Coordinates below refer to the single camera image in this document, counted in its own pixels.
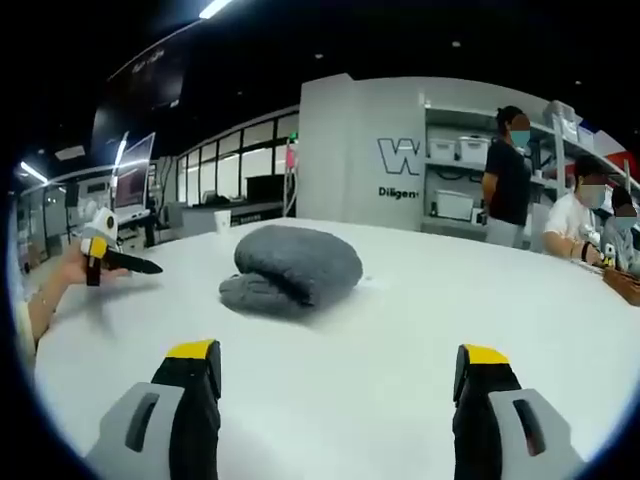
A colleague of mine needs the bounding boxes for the grey towel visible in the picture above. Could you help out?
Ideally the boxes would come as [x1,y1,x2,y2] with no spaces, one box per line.
[218,224,364,308]

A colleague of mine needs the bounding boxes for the person's left hand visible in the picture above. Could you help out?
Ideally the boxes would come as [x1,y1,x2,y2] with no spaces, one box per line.
[55,244,132,286]

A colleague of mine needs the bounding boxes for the computer monitor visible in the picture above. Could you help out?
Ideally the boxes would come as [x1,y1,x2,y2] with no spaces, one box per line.
[113,131,157,220]

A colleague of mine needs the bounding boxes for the black counter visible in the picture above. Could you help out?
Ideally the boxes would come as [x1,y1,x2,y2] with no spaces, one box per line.
[180,198,297,232]

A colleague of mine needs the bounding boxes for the brown woven box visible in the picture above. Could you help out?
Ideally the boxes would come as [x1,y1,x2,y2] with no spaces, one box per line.
[601,266,640,302]

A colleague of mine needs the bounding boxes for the white storage box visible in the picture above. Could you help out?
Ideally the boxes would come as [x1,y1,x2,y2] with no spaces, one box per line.
[459,136,492,163]
[429,138,459,162]

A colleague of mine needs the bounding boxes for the white shelf unit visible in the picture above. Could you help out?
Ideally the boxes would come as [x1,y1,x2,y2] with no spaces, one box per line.
[423,97,640,236]

